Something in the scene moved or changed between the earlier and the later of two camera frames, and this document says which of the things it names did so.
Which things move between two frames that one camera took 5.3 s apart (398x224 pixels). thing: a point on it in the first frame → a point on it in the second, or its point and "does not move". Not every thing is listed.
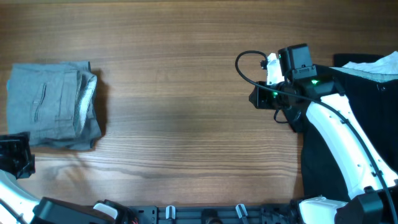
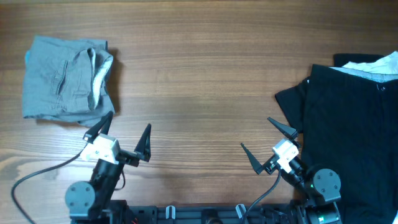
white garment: [385, 69] does not move
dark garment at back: [340, 60] does not move
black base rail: [230, 214] does not move
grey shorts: [56, 102] → [68, 79]
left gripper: [18, 144] → [142, 150]
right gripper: [261, 101] → [269, 165]
